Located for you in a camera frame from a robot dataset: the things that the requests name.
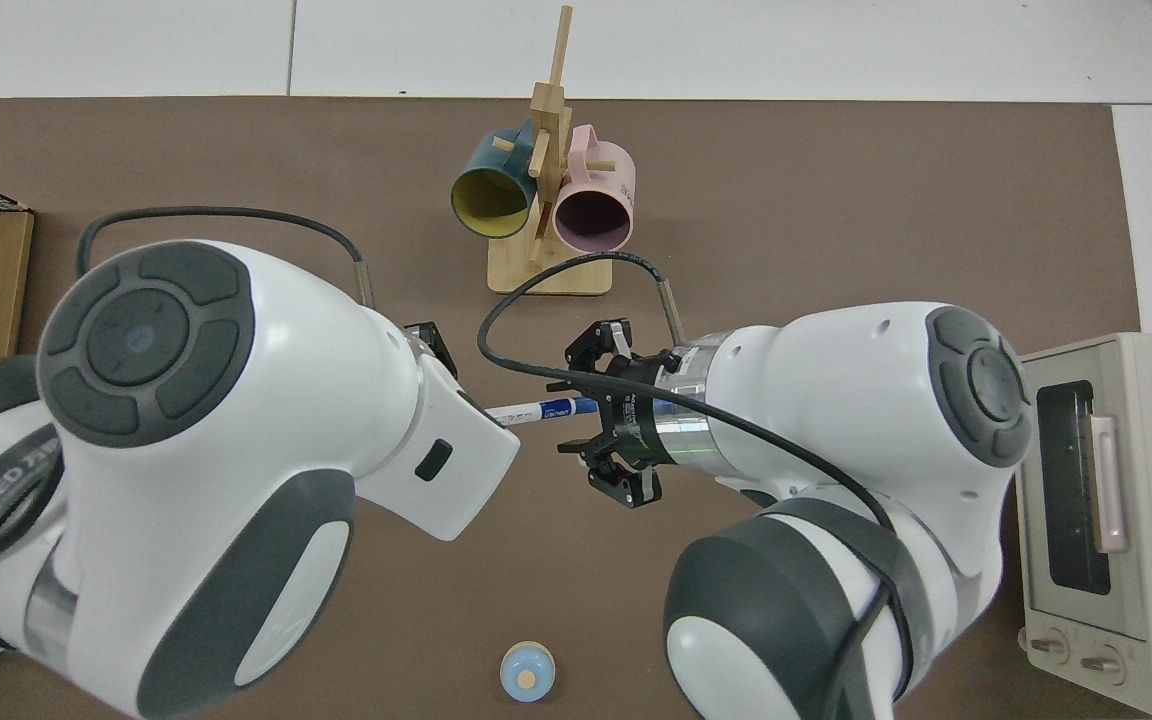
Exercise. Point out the blue and white marker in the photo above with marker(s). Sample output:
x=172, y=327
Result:
x=546, y=410

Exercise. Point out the wooden cup stand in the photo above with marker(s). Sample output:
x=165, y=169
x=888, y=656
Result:
x=548, y=275

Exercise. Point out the pink mug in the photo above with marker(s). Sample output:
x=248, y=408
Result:
x=601, y=175

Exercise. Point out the small blue round thing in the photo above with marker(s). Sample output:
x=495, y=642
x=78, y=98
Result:
x=527, y=670

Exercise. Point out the brown table cloth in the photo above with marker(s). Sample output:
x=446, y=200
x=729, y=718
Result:
x=286, y=150

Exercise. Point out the dark teal mug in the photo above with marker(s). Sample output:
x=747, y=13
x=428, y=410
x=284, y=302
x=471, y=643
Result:
x=496, y=165

